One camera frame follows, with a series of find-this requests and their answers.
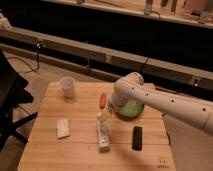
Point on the pale yellow gripper tip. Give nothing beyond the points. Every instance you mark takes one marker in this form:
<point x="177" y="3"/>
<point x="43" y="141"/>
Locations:
<point x="104" y="115"/>

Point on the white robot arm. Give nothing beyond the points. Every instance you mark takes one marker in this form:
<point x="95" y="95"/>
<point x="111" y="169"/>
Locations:
<point x="195" y="112"/>

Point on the orange carrot toy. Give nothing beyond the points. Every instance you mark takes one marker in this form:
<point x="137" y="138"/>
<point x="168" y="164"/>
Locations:
<point x="102" y="101"/>

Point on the green bowl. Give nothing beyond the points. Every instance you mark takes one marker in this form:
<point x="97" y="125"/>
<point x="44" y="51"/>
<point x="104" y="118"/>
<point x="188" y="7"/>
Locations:
<point x="131" y="109"/>

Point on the black rectangular block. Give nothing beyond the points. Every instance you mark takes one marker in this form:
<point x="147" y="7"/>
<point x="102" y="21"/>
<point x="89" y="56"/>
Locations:
<point x="137" y="138"/>

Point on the translucent plastic cup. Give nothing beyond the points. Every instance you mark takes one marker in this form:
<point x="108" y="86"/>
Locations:
<point x="68" y="86"/>

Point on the black chair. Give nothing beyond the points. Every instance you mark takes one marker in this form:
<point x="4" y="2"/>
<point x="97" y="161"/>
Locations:
<point x="12" y="93"/>

